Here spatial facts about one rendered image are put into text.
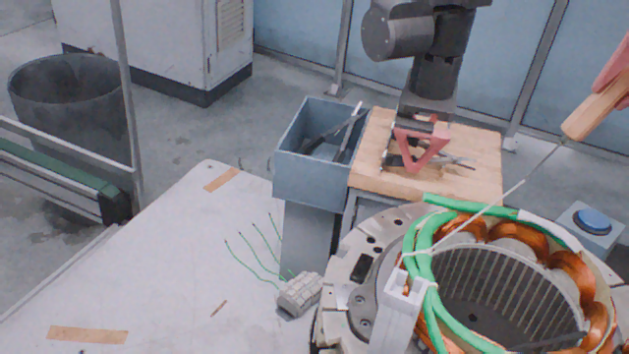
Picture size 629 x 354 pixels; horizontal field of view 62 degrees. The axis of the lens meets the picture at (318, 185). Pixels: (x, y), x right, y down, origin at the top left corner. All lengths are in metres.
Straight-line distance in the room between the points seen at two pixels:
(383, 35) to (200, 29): 2.18
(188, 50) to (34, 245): 1.20
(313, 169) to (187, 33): 2.10
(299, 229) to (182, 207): 0.31
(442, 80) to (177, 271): 0.55
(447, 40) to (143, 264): 0.62
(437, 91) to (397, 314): 0.32
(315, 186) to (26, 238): 1.65
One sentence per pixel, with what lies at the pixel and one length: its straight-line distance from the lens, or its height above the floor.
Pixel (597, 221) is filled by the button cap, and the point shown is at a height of 1.04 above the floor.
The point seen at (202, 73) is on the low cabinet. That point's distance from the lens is 2.81.
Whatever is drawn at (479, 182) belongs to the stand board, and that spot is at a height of 1.07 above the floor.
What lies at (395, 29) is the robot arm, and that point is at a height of 1.28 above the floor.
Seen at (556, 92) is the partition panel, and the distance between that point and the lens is 2.85.
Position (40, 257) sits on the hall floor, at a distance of 2.17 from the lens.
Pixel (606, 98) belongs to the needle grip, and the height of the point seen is 1.33.
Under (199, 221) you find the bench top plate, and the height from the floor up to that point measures 0.78.
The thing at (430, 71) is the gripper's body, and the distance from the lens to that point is 0.64.
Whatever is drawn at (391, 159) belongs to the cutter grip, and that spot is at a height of 1.09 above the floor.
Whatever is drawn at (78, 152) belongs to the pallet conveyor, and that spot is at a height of 0.78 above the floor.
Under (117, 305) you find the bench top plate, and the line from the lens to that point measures 0.91.
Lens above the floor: 1.48
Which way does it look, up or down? 38 degrees down
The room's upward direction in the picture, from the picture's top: 7 degrees clockwise
